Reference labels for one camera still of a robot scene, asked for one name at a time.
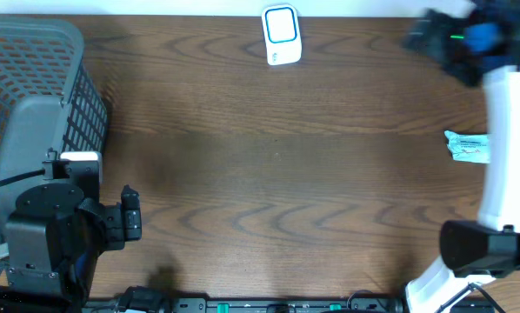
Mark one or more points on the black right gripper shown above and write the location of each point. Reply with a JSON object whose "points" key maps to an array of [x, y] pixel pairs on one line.
{"points": [[437, 43]]}

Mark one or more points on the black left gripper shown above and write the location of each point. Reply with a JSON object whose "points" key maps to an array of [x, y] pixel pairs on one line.
{"points": [[114, 230]]}

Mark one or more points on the teal wet wipes pack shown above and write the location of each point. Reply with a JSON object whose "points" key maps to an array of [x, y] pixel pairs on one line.
{"points": [[468, 148]]}

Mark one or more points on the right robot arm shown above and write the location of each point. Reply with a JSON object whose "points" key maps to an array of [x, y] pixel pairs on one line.
{"points": [[478, 252]]}

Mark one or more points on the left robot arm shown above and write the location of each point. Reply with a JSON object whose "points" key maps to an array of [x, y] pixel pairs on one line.
{"points": [[55, 236]]}

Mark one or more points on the white barcode scanner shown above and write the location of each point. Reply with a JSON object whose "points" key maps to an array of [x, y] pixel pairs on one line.
{"points": [[282, 34]]}

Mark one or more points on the grey plastic mesh basket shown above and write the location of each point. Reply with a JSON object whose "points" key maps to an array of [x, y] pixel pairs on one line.
{"points": [[47, 98]]}

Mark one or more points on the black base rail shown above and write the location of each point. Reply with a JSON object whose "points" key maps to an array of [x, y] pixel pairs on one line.
{"points": [[140, 300]]}

